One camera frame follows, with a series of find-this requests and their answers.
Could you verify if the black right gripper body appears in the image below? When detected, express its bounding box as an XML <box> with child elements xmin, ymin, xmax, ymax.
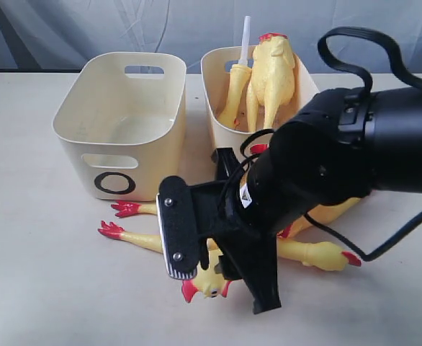
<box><xmin>191</xmin><ymin>151</ymin><xmax>305</xmax><ymax>249</ymax></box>

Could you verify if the yellow rubber chicken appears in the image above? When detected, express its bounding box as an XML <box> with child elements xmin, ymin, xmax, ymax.
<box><xmin>181</xmin><ymin>198</ymin><xmax>362</xmax><ymax>303</ymax></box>

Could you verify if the chicken head neck white tube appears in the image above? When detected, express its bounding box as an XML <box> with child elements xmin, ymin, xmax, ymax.
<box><xmin>217</xmin><ymin>15</ymin><xmax>251</xmax><ymax>129</ymax></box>

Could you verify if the headless yellow rubber chicken body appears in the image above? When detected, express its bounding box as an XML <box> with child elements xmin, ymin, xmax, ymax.
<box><xmin>246</xmin><ymin>32</ymin><xmax>296</xmax><ymax>133</ymax></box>

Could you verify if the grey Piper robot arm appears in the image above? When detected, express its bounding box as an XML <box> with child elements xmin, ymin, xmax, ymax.
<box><xmin>194</xmin><ymin>88</ymin><xmax>422</xmax><ymax>314</ymax></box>

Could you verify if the yellow rubber chicken underneath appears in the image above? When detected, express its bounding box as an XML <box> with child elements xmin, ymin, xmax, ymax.
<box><xmin>98</xmin><ymin>198</ymin><xmax>362</xmax><ymax>271</ymax></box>

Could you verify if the cream bin marked X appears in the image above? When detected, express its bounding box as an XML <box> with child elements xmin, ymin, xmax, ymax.
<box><xmin>201</xmin><ymin>46</ymin><xmax>319</xmax><ymax>161</ymax></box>

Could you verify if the cream bin marked O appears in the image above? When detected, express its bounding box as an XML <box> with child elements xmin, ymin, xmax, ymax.
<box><xmin>53</xmin><ymin>52</ymin><xmax>187</xmax><ymax>201</ymax></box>

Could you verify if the blue backdrop cloth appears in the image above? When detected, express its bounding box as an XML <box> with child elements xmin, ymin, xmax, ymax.
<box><xmin>0</xmin><ymin>1</ymin><xmax>422</xmax><ymax>73</ymax></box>

